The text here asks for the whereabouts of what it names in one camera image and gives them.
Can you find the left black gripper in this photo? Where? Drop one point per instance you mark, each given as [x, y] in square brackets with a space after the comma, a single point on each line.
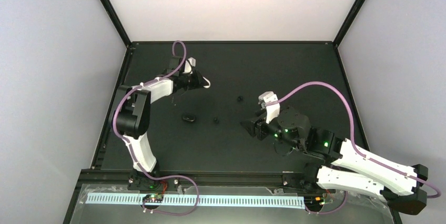
[196, 81]

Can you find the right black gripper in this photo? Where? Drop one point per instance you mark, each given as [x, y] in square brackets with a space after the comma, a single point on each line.
[257, 124]

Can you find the black earbud charging case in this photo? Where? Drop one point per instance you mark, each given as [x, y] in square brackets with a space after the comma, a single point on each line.
[188, 117]

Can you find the white earbud charging case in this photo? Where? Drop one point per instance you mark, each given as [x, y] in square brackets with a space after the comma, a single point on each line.
[206, 83]

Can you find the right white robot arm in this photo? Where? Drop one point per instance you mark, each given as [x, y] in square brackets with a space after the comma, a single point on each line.
[338, 164]

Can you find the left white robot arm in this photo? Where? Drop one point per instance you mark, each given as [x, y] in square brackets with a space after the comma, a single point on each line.
[130, 113]

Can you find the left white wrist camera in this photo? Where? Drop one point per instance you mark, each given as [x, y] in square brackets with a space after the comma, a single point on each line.
[190, 64]

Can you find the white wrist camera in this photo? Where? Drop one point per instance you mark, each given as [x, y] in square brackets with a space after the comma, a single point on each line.
[269, 101]
[190, 64]

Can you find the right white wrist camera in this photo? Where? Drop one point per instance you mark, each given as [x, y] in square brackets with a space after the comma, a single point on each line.
[269, 101]

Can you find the white slotted cable duct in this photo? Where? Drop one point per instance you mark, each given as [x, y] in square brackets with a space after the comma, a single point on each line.
[292, 202]

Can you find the left black frame post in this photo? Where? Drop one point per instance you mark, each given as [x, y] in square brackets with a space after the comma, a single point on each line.
[112, 14]

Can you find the black frame post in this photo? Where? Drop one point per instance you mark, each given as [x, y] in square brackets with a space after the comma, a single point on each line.
[348, 21]
[112, 14]

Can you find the black front mounting rail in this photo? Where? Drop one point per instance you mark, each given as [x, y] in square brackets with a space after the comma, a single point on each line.
[133, 180]

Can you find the right black frame post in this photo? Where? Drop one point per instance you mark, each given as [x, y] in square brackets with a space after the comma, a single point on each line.
[348, 21]

